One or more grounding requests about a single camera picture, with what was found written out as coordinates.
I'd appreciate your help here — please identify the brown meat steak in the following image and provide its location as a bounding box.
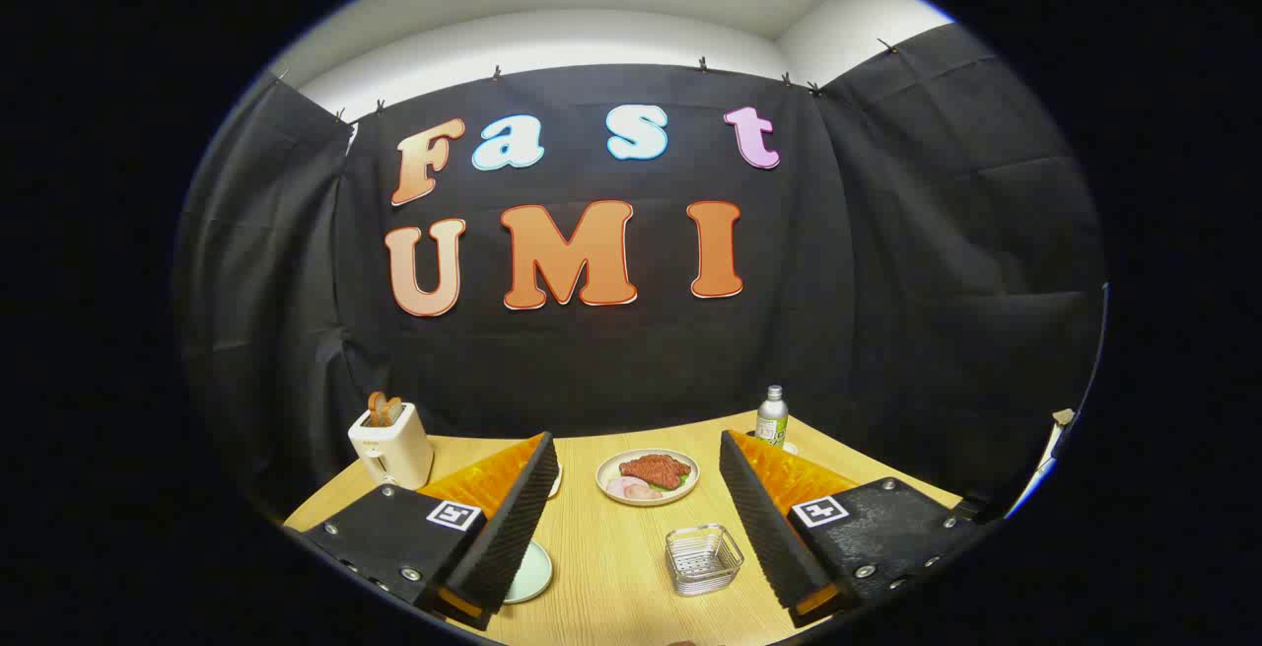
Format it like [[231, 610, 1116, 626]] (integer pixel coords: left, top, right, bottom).
[[619, 454, 693, 491]]

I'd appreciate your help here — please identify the white oval food plate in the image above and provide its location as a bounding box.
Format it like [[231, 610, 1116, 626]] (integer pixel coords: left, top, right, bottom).
[[596, 448, 701, 507]]

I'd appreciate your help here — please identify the metal wire basket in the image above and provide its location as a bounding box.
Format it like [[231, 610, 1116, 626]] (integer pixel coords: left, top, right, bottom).
[[665, 524, 745, 597]]

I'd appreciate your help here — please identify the green label metal bottle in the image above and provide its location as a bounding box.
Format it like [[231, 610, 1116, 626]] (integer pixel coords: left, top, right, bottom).
[[756, 385, 790, 448]]

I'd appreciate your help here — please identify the light blue round plate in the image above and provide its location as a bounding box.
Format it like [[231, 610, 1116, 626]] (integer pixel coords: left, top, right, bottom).
[[503, 540, 554, 606]]

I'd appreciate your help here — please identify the white box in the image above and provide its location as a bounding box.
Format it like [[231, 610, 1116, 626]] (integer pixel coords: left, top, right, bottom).
[[1006, 419, 1071, 519]]

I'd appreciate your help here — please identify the white toaster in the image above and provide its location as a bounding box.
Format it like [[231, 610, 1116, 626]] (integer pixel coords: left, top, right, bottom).
[[347, 401, 435, 491]]

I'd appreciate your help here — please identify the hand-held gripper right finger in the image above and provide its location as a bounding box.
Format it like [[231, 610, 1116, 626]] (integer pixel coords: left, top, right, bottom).
[[719, 430, 987, 627]]

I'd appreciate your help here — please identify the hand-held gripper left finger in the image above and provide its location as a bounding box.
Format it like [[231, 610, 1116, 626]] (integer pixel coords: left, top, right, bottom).
[[301, 432, 560, 630]]

